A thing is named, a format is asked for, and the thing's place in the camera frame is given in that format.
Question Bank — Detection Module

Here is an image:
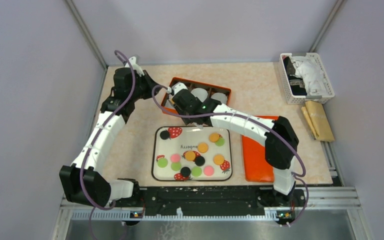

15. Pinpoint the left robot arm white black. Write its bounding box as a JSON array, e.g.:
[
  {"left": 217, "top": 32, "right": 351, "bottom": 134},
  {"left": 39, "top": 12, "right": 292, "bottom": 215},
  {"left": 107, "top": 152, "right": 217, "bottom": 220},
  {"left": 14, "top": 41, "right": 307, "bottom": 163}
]
[{"left": 59, "top": 56, "right": 157, "bottom": 210}]

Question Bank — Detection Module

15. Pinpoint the white plastic basket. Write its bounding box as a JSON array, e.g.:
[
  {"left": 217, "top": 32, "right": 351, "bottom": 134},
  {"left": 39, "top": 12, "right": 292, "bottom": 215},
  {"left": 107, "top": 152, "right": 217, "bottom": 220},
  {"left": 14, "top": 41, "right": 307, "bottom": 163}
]
[{"left": 278, "top": 52, "right": 335, "bottom": 104}]

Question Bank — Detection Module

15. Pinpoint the pink sandwich cookie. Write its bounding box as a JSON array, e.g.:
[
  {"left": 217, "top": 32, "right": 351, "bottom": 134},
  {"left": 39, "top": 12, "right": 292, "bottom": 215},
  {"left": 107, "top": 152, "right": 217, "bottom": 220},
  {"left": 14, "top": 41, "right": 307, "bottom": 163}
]
[
  {"left": 170, "top": 153, "right": 181, "bottom": 163},
  {"left": 203, "top": 165, "right": 215, "bottom": 177}
]

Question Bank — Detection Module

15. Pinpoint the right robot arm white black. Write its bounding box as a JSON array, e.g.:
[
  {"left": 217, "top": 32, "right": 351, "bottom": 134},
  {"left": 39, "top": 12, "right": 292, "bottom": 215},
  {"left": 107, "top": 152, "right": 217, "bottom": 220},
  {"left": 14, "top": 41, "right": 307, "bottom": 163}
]
[{"left": 167, "top": 86, "right": 299, "bottom": 206}]

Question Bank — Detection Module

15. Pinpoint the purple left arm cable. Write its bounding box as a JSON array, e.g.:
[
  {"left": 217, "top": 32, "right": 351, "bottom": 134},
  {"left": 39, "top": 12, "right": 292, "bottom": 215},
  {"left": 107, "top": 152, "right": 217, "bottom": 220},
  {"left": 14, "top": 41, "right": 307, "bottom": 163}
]
[{"left": 79, "top": 50, "right": 137, "bottom": 240}]

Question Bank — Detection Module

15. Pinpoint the white strawberry print tray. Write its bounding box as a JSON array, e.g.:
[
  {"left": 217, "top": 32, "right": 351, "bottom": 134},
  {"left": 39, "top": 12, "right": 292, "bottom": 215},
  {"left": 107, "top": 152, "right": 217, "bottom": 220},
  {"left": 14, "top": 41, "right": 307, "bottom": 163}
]
[{"left": 151, "top": 126, "right": 233, "bottom": 182}]

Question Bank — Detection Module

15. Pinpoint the orange box lid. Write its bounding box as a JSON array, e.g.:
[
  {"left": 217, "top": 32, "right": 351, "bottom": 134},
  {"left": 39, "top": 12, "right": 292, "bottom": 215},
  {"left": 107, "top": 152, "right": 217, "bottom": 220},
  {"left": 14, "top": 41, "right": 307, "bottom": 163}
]
[{"left": 241, "top": 125, "right": 294, "bottom": 183}]

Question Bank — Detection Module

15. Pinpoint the yellow round biscuit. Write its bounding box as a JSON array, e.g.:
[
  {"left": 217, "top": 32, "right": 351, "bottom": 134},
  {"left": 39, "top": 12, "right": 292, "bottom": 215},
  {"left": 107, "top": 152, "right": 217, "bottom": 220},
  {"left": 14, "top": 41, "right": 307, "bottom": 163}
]
[
  {"left": 213, "top": 154, "right": 225, "bottom": 166},
  {"left": 183, "top": 150, "right": 197, "bottom": 162},
  {"left": 208, "top": 132, "right": 220, "bottom": 143},
  {"left": 197, "top": 142, "right": 209, "bottom": 153}
]

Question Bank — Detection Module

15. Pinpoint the green sandwich cookie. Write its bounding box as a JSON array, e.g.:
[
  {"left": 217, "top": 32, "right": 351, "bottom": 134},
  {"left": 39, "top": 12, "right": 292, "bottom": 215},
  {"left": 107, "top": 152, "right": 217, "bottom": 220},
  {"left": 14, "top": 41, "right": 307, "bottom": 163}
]
[
  {"left": 156, "top": 157, "right": 168, "bottom": 168},
  {"left": 214, "top": 137, "right": 225, "bottom": 147},
  {"left": 191, "top": 166, "right": 203, "bottom": 178},
  {"left": 170, "top": 162, "right": 182, "bottom": 172}
]

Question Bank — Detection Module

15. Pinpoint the black cloth in basket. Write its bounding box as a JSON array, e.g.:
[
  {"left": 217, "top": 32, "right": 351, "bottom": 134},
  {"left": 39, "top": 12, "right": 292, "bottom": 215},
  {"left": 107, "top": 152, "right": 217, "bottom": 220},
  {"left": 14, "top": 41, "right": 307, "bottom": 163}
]
[{"left": 283, "top": 56, "right": 308, "bottom": 96}]

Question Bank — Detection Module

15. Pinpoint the tan paper bag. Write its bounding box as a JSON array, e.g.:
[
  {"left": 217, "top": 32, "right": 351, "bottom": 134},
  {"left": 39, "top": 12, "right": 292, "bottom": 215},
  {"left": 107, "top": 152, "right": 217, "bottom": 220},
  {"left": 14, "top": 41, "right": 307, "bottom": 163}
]
[{"left": 301, "top": 101, "right": 335, "bottom": 142}]

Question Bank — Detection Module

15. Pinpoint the white crumpled cloth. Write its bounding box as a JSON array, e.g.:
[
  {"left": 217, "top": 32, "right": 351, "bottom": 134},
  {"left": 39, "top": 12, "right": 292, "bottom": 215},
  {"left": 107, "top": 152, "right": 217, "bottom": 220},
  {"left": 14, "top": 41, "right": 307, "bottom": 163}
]
[{"left": 290, "top": 56, "right": 328, "bottom": 96}]

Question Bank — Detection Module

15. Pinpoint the black sandwich cookie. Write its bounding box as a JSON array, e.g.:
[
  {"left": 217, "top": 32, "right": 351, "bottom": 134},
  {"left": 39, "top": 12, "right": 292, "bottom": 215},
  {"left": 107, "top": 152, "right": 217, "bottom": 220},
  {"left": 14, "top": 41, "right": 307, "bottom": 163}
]
[
  {"left": 159, "top": 130, "right": 171, "bottom": 140},
  {"left": 180, "top": 166, "right": 191, "bottom": 179},
  {"left": 194, "top": 156, "right": 206, "bottom": 167}
]

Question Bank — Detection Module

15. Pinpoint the orange cookie box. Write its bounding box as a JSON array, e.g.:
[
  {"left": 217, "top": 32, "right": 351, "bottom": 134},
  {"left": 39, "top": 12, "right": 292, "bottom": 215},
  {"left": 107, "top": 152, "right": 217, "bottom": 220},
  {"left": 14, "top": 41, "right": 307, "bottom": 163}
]
[{"left": 161, "top": 77, "right": 232, "bottom": 117}]

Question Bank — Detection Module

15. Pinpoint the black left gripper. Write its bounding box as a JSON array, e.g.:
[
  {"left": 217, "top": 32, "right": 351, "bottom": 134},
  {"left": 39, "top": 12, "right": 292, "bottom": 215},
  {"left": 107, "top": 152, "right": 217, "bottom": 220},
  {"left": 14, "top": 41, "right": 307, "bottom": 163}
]
[{"left": 128, "top": 69, "right": 162, "bottom": 102}]

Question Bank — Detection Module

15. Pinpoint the white paper cup liner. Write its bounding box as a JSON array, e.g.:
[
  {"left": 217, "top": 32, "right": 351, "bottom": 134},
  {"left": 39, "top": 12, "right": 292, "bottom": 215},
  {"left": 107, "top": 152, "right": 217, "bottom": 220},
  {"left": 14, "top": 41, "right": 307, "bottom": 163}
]
[
  {"left": 191, "top": 87, "right": 208, "bottom": 103},
  {"left": 170, "top": 82, "right": 188, "bottom": 96},
  {"left": 210, "top": 92, "right": 228, "bottom": 104}
]

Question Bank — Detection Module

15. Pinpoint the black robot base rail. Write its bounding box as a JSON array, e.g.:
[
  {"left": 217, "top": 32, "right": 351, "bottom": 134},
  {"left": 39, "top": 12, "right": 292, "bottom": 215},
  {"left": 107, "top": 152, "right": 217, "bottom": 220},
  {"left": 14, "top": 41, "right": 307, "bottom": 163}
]
[{"left": 115, "top": 185, "right": 306, "bottom": 217}]

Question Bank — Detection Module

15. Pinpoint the aluminium frame rail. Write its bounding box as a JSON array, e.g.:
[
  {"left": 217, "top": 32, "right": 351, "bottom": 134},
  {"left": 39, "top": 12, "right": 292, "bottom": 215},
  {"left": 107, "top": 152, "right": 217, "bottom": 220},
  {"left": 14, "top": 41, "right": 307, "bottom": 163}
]
[{"left": 52, "top": 186, "right": 374, "bottom": 240}]

